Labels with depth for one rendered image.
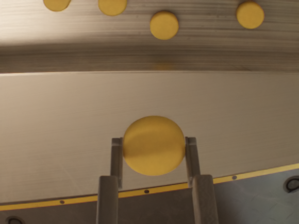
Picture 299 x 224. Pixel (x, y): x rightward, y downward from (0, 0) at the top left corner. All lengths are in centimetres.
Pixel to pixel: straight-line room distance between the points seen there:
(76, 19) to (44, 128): 5
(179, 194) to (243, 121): 67
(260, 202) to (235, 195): 6
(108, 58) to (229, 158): 8
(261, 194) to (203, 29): 74
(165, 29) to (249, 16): 3
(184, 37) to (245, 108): 4
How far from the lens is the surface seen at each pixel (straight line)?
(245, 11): 19
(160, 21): 18
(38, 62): 19
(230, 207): 92
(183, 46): 19
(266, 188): 90
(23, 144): 22
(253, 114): 21
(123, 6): 18
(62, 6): 18
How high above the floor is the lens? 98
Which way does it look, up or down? 59 degrees down
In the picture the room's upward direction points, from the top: 177 degrees clockwise
